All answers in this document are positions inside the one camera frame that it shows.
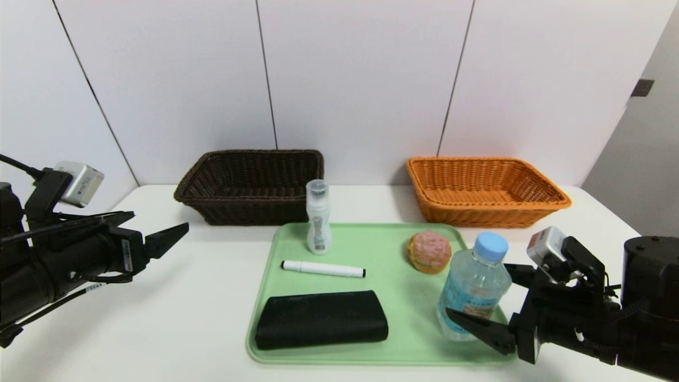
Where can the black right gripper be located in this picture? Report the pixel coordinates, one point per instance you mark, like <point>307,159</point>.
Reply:
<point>532,334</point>

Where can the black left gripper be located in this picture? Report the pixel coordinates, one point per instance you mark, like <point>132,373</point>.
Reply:
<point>130,249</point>

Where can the clear water bottle blue cap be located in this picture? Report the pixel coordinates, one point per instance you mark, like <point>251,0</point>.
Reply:
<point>472,286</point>

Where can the pink bread bun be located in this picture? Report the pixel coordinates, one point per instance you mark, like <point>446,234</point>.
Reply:
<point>429,252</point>

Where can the white marker with black cap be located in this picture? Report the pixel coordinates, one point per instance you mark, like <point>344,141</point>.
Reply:
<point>323,269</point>

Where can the black fabric pouch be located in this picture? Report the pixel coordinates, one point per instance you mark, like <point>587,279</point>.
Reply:
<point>318,318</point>

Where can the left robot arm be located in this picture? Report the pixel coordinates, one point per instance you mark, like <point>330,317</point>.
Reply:
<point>48,270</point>

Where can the orange wicker basket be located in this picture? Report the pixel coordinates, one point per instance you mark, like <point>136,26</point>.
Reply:
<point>477,215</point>

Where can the dark brown wicker basket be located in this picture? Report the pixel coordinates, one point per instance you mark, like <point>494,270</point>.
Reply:
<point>249,212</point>

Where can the light green plastic tray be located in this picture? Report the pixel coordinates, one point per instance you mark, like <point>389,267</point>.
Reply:
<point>408,313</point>

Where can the small white spray bottle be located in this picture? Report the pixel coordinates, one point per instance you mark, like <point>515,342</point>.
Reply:
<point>319,233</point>

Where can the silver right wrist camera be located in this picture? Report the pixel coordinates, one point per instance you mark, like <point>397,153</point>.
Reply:
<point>546,245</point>

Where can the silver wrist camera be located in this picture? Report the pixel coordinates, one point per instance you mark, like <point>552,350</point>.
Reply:
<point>546,245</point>
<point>82,183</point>

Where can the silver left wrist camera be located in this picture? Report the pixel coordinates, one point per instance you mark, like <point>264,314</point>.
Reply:
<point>82,183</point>

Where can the dark wall bracket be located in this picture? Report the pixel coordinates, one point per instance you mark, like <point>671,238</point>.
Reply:
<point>642,87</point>

